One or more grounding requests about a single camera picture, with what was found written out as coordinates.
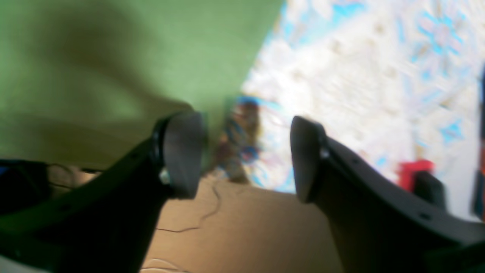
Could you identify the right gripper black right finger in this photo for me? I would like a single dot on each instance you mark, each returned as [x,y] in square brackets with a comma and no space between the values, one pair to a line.
[378,227]

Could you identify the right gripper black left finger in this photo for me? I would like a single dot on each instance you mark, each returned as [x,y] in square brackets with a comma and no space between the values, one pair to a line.
[107,224]

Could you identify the olive green t-shirt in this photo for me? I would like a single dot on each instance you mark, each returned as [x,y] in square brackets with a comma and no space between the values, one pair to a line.
[84,81]

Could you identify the red black clamp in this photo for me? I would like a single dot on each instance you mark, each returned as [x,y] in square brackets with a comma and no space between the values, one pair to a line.
[417,178]

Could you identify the patterned tile tablecloth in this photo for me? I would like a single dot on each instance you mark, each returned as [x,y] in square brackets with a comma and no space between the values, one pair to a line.
[396,81]

